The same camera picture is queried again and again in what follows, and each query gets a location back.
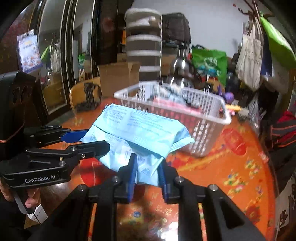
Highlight light blue wipes pack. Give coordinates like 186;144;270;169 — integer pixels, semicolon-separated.
81;104;194;186

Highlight person's left hand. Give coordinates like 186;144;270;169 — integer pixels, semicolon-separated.
0;180;40;208

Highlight black phone stand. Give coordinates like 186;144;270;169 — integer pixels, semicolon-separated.
76;82;101;112

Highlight red floral tablecloth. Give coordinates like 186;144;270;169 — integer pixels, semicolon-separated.
41;98;277;240

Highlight wooden chair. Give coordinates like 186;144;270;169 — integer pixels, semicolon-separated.
69;77;101;114

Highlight blue calendar poster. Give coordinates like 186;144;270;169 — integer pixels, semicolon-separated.
16;29;43;74

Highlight brown cardboard box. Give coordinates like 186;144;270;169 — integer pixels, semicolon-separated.
97;62;140;97

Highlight pink foil packet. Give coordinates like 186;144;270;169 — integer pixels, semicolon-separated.
153;96;204;113

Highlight grey white knitted socks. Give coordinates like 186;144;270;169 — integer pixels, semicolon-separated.
147;84;201;108

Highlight red black jacket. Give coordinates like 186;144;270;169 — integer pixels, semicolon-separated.
266;111;296;150

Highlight white perforated plastic basket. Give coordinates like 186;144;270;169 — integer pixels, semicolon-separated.
113;81;232;157

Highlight yellow object on table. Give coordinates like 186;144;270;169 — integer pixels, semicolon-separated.
226;104;241;112

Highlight stainless steel kettle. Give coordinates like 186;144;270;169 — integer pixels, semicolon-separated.
165;48;196;88

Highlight purple plastic cup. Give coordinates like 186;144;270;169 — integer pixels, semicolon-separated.
217;85;234;104

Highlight white drawer tower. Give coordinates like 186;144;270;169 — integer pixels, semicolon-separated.
125;8;162;81

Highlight green shopping bag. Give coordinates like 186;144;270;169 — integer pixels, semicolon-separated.
191;48;227;86

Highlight black bag on drawers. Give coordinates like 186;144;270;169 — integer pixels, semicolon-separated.
162;13;191;46

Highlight white hanging bag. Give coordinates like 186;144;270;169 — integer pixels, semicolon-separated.
261;53;289;94

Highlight beige canvas tote bag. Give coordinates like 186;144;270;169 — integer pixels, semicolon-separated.
235;18;263;92

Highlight lime green hanging bag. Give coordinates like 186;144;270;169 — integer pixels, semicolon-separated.
260;16;295;70

